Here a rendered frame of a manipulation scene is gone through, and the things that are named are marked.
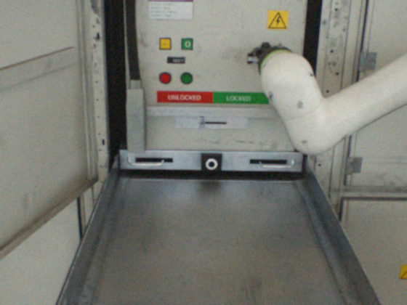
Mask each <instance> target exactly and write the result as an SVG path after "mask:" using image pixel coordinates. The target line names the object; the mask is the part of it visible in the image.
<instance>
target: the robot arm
mask: <svg viewBox="0 0 407 305"><path fill-rule="evenodd" d="M256 62H257V64H258V71H259V74H260V75H261V86H262V89H263V92H264V94H265V96H266V97H267V98H268V99H269V101H270V103H271V104H272V106H273V107H274V108H275V110H276V112H277V114H278V115H279V117H280V119H281V121H282V123H283V125H284V128H285V130H286V133H287V135H288V138H289V141H290V143H291V144H292V146H293V147H294V148H296V149H297V150H298V151H300V152H301V153H304V154H305V155H320V154H323V153H324V152H326V151H327V150H329V149H331V148H332V147H334V146H336V145H337V144H339V143H340V142H341V141H342V140H344V139H346V138H347V137H349V136H350V135H351V134H354V133H355V132H356V131H359V130H361V129H362V128H364V127H366V126H367V125H369V124H371V123H372V122H374V121H376V120H378V119H379V118H381V117H383V116H385V115H388V114H390V113H392V112H393V111H395V110H397V109H400V108H401V107H403V106H405V105H407V52H406V53H405V54H403V55H401V56H400V57H399V58H397V59H396V60H395V61H393V62H391V63H390V64H387V65H385V66H384V67H383V68H381V69H380V70H378V71H377V72H375V73H372V74H371V75H369V76H368V77H367V78H363V79H361V80H360V81H358V82H356V83H354V84H353V85H351V86H348V87H347V88H345V89H343V90H341V91H338V93H336V94H333V95H331V96H330V97H327V98H323V96H322V94H321V92H320V89H319V86H318V83H317V81H316V79H315V76H314V73H313V70H312V68H311V66H310V64H309V62H308V61H307V60H306V59H305V58H304V57H302V56H301V55H299V54H295V53H293V52H292V51H291V50H290V49H288V48H286V47H284V46H282V45H281V43H280V44H279V45H278V46H273V47H271V45H270V44H269V43H268V42H262V44H261V47H260V49H259V48H258V47H256V48H254V50H253V51H252V52H249V53H247V64H249V65H250V64H252V63H256Z"/></svg>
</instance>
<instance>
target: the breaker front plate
mask: <svg viewBox="0 0 407 305"><path fill-rule="evenodd" d="M135 5H136V11H135V12H136V13H135V14H136V15H135V16H136V26H137V27H136V28H137V29H136V30H137V42H138V43H137V44H138V45H137V46H138V52H139V53H138V54H139V55H138V56H139V57H138V58H139V64H140V65H139V67H140V78H141V79H142V87H144V88H145V97H146V106H209V107H273V106H272V104H271V103H270V101H269V104H268V105H237V104H193V103H157V91H195V92H263V89H262V86H261V75H260V74H259V71H258V64H257V62H256V63H252V64H250V65H249V64H247V53H249V52H252V51H253V50H254V48H256V47H258V48H259V49H260V47H261V44H262V42H268V43H269V44H270V45H271V47H273V46H278V45H279V44H280V43H281V45H282V46H284V47H286V48H288V49H290V50H291V51H292V52H293V53H295V54H299V55H301V54H302V39H303V30H304V22H305V7H306V0H193V20H153V19H148V0H136V3H135ZM268 10H281V11H289V18H288V28H287V30H277V29H267V19H268ZM160 38H171V50H160ZM182 38H193V50H182ZM167 57H184V58H185V64H167ZM162 72H168V73H170V75H171V77H172V79H171V81H170V82H169V83H168V84H163V83H161V82H160V75H161V73H162ZM184 72H189V73H191V74H192V76H193V81H192V82H191V83H190V84H183V83H182V82H181V80H180V79H181V75H182V74H183V73H184ZM199 118H201V117H200V116H159V115H147V147H146V149H175V150H265V151H293V149H294V147H293V146H292V144H291V143H290V141H289V138H288V135H287V133H286V130H285V128H284V125H283V123H282V121H281V119H280V118H247V117H204V118H226V124H204V128H203V129H202V128H201V127H200V124H199V123H198V119H199Z"/></svg>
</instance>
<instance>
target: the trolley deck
mask: <svg viewBox="0 0 407 305"><path fill-rule="evenodd" d="M106 180H107V179H106V178H105V181H104V182H103V185H102V188H101V189H100V192H99V196H98V199H97V202H96V203H95V206H94V208H93V210H92V213H91V216H90V217H89V221H88V223H87V225H86V227H85V229H84V232H83V235H82V239H81V242H80V243H79V246H78V248H77V250H76V253H75V256H74V257H73V260H72V263H71V264H70V267H69V270H68V274H67V276H66V278H65V281H64V283H63V286H62V288H61V290H60V293H59V296H58V297H57V300H56V302H55V305H58V302H59V300H60V297H61V295H62V293H63V290H64V287H65V284H66V282H67V280H68V276H69V274H70V271H71V269H72V266H73V264H74V262H75V260H76V257H77V254H78V251H79V249H80V247H81V244H82V243H83V239H84V236H85V233H86V230H87V227H88V226H89V223H90V221H91V219H92V216H93V213H94V210H95V209H96V207H97V204H98V201H99V197H100V194H101V192H102V189H103V187H104V186H105V183H106ZM91 305H344V301H343V299H342V297H341V295H340V293H339V290H338V287H337V285H336V281H335V279H334V276H333V274H332V273H331V270H330V267H329V265H328V263H327V261H326V258H325V256H324V254H323V251H322V249H321V245H320V243H319V241H318V238H317V235H316V233H315V230H314V229H313V226H312V224H311V222H310V219H309V217H308V215H307V212H306V210H305V206H304V204H303V202H302V199H301V197H300V195H299V192H298V189H297V187H296V185H295V183H294V182H221V181H173V180H128V182H127V185H126V189H125V191H124V196H123V198H122V201H121V205H120V208H119V210H118V217H117V220H116V224H115V227H114V229H113V233H112V235H111V239H110V242H109V246H108V249H107V252H106V254H105V258H104V262H103V264H102V270H101V273H100V277H99V280H98V283H97V286H96V289H95V292H94V296H93V299H92V302H91Z"/></svg>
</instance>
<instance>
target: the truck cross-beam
mask: <svg viewBox="0 0 407 305"><path fill-rule="evenodd" d="M201 153H222V170H244V171H285V170H286V168H263V167H261V166H260V165H259V164H258V160H260V161H261V163H262V164H263V165H267V166H286V162H287V153H295V159H294V162H295V166H294V170H293V171H302V161H303V153H302V152H300V151H298V150H297V149H296V148H294V151H265V150H175V149H145V152H144V153H141V152H136V163H160V162H161V161H162V159H164V163H163V165H161V166H136V168H149V169H196V170H201ZM119 155H120V168H128V151H127V145H122V146H121V148H120V150H119Z"/></svg>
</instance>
